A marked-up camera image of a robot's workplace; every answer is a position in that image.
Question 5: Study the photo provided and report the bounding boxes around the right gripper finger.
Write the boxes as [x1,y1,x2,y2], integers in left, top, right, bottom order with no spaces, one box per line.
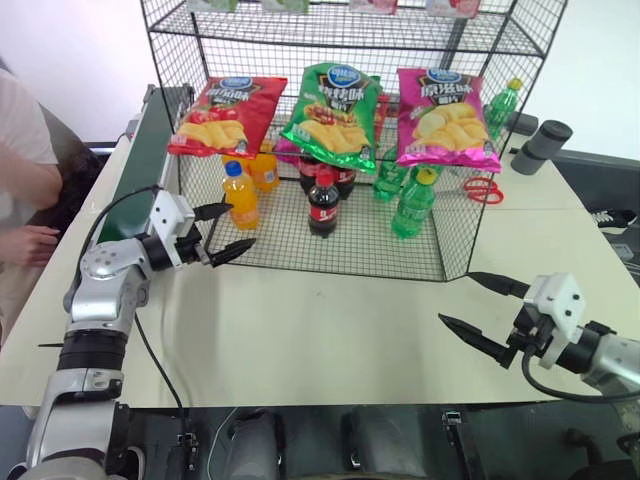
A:
[437,312,519,371]
[464,271,532,301]

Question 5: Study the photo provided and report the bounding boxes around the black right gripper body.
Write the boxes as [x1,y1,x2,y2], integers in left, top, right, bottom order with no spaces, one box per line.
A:
[505,304,552,359]

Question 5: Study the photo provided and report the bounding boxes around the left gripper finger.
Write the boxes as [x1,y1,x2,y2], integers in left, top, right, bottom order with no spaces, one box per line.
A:
[208,238,258,269]
[192,201,236,223]

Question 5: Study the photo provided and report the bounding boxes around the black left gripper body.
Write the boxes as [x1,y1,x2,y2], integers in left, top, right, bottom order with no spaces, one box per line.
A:
[174,222,214,267]

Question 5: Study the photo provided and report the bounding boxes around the green conveyor belt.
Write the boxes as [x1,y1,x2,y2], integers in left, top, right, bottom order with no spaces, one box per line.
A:
[93,83,195,247]

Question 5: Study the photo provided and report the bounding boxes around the person's bare hand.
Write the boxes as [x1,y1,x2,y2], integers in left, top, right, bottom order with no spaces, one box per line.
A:
[0,225,61,267]

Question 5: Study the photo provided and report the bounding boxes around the orange soda bottle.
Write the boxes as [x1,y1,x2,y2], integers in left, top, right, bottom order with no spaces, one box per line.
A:
[221,160,261,232]
[248,152,282,194]

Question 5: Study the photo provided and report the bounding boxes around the red potato chips bag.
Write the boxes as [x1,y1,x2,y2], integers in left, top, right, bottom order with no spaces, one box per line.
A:
[166,75,289,161]

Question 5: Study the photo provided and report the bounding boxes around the red plastic rings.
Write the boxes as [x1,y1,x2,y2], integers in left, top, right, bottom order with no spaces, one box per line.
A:
[463,174,506,206]

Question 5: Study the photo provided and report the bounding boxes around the green soda bottle yellow cap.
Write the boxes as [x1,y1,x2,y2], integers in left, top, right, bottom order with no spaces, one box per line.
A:
[390,166,438,241]
[372,146,409,203]
[483,78,523,142]

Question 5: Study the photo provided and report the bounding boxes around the black and white sneaker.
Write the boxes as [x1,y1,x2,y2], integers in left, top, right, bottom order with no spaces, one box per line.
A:
[589,208,639,231]

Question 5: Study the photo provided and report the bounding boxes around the dark brown bag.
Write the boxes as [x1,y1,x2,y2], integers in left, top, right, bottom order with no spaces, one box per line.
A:
[32,103,107,232]

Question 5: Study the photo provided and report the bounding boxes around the grey and black cylinder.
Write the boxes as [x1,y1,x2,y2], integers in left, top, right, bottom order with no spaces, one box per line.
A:
[510,119,574,176]

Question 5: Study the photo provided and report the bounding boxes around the green potato chips bag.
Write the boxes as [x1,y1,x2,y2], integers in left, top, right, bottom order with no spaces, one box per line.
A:
[279,62,384,176]

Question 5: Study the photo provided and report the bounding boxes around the magenta potato chips bag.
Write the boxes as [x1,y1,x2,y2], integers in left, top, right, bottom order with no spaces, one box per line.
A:
[394,66,503,174]

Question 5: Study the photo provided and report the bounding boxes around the red snack bag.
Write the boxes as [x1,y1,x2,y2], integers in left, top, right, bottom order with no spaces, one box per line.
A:
[374,92,392,145]

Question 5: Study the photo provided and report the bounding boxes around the dark rounded shape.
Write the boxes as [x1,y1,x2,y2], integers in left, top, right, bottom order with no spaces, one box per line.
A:
[225,406,287,480]

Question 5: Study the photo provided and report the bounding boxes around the black table clamp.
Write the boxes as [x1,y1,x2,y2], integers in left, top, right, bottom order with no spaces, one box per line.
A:
[176,431,199,472]

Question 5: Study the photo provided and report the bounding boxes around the person in white shirt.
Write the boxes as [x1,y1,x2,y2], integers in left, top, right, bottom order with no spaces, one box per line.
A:
[0,57,60,229]

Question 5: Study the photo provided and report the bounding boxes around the green and white snack packet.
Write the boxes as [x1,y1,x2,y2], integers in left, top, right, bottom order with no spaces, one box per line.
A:
[259,0,312,15]

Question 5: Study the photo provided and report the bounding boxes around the pink snack packet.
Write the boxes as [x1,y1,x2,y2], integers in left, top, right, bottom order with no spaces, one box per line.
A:
[348,0,399,16]

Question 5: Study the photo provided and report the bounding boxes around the red and white snack packet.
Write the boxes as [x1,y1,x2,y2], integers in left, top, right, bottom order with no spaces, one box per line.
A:
[424,0,482,21]

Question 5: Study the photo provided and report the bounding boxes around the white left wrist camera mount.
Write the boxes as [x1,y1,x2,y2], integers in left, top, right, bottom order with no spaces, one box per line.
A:
[147,190,197,271]

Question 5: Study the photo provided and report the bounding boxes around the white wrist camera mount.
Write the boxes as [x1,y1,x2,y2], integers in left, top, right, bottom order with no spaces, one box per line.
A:
[147,190,197,271]
[521,272,587,370]

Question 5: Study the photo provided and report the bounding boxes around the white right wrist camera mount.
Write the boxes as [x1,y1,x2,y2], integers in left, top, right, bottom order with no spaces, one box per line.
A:
[521,272,587,370]

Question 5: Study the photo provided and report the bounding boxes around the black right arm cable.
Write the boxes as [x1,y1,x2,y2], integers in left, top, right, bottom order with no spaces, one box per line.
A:
[520,346,640,402]

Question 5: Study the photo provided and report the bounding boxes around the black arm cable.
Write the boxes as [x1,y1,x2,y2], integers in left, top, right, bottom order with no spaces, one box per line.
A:
[63,184,187,436]
[520,346,640,402]

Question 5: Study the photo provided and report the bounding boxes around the black wire mesh rack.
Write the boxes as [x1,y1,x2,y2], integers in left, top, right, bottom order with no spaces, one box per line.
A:
[139,0,569,284]

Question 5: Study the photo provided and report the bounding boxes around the black metal bracket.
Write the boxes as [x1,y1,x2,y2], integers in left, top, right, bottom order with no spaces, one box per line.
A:
[441,409,482,480]

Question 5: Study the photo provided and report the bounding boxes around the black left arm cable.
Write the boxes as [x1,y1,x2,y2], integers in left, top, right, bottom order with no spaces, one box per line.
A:
[63,184,187,436]

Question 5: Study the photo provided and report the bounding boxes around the thin white cable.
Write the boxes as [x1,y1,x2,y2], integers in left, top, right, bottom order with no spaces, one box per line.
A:
[211,406,242,454]

